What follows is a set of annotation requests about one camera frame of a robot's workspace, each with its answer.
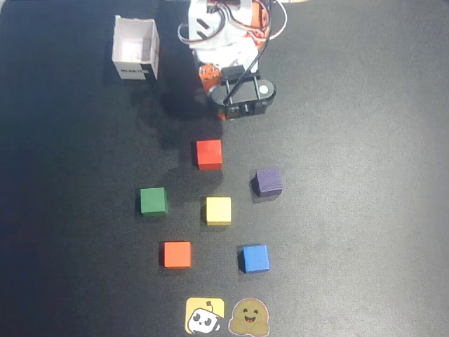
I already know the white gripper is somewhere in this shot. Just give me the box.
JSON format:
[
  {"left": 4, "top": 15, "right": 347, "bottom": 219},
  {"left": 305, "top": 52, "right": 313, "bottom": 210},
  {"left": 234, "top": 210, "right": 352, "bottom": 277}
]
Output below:
[{"left": 187, "top": 0, "right": 261, "bottom": 121}]

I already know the purple wooden cube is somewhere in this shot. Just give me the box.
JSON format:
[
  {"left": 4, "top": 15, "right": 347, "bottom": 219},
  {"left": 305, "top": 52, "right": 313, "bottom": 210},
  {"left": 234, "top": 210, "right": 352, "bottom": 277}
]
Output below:
[{"left": 252, "top": 167, "right": 283, "bottom": 198}]

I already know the red wooden cube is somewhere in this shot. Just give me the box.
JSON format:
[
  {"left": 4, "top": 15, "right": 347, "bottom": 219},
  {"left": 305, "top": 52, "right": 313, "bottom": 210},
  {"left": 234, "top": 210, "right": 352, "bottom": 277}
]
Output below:
[{"left": 195, "top": 139, "right": 224, "bottom": 171}]

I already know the yellow wooden cube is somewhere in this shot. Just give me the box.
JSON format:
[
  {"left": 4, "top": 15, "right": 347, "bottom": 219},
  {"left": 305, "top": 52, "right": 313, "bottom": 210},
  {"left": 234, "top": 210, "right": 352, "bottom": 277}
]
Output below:
[{"left": 205, "top": 197, "right": 232, "bottom": 227}]

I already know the green wooden cube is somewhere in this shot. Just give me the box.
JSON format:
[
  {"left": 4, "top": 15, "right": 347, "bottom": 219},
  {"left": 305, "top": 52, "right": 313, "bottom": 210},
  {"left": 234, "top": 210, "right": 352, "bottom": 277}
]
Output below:
[{"left": 140, "top": 187, "right": 169, "bottom": 217}]

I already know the orange wooden cube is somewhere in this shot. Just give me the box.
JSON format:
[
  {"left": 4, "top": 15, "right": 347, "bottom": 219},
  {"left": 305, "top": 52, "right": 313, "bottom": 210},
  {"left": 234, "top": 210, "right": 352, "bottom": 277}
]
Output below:
[{"left": 162, "top": 241, "right": 193, "bottom": 270}]

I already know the blue wooden cube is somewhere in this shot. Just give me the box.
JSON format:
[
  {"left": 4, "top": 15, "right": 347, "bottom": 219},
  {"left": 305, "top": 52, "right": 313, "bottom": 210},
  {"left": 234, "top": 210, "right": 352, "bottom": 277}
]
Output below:
[{"left": 241, "top": 244, "right": 271, "bottom": 274}]

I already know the white open cardboard box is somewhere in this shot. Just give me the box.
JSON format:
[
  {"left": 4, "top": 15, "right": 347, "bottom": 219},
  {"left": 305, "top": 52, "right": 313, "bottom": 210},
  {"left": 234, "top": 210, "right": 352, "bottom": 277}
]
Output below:
[{"left": 111, "top": 14, "right": 161, "bottom": 82}]

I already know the black table mat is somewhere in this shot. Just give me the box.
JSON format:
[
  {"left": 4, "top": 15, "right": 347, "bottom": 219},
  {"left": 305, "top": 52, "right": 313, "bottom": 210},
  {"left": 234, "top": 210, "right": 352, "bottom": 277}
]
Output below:
[{"left": 0, "top": 0, "right": 449, "bottom": 337}]

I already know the yellow robot face sticker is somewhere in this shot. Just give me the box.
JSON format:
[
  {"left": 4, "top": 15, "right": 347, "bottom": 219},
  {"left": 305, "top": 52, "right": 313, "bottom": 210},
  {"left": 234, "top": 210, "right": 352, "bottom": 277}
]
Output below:
[{"left": 185, "top": 297, "right": 226, "bottom": 335}]

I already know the hugging face emoji sticker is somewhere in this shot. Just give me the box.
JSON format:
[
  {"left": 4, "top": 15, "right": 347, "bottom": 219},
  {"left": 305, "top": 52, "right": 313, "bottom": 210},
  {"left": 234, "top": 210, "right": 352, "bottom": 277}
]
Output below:
[{"left": 228, "top": 298, "right": 271, "bottom": 335}]

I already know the black oval wrist camera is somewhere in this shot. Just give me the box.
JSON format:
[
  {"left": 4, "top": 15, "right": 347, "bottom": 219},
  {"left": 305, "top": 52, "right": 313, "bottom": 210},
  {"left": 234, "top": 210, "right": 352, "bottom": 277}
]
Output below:
[{"left": 206, "top": 65, "right": 278, "bottom": 122}]

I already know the black camera cable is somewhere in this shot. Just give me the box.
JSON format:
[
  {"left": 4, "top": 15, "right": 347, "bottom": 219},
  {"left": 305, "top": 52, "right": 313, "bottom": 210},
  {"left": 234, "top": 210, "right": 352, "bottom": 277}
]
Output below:
[{"left": 224, "top": 0, "right": 279, "bottom": 106}]

